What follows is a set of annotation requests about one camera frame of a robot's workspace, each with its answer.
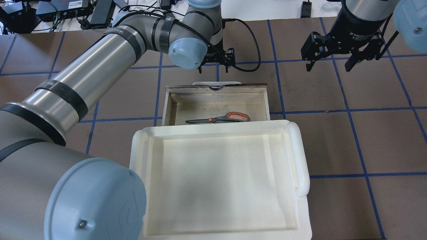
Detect grey orange scissors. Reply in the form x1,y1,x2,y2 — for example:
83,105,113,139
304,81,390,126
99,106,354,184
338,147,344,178
185,111,250,124

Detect wooden drawer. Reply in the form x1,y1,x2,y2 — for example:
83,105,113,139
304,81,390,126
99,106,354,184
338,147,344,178
162,83,270,126

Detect black electronics box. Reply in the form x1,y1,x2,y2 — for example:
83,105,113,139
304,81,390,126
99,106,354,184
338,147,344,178
1,0,95,34

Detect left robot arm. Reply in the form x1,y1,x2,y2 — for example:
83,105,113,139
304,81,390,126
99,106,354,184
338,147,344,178
1,0,222,240

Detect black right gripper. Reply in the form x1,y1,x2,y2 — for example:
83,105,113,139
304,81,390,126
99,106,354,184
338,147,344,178
301,10,386,72

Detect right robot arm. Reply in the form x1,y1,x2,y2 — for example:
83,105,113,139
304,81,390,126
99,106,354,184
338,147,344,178
301,0,427,72

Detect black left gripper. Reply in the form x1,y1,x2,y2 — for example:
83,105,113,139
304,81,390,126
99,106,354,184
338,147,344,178
197,33,236,74

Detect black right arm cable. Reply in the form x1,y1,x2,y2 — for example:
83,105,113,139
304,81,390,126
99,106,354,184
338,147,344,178
375,13,401,61

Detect white drawer handle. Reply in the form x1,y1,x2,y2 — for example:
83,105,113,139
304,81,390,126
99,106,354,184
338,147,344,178
192,81,241,86

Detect black power adapter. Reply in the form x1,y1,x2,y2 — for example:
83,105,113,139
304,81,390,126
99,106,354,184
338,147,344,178
89,0,115,28

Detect white plastic tray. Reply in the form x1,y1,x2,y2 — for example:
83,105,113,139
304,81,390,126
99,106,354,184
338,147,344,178
130,120,312,240

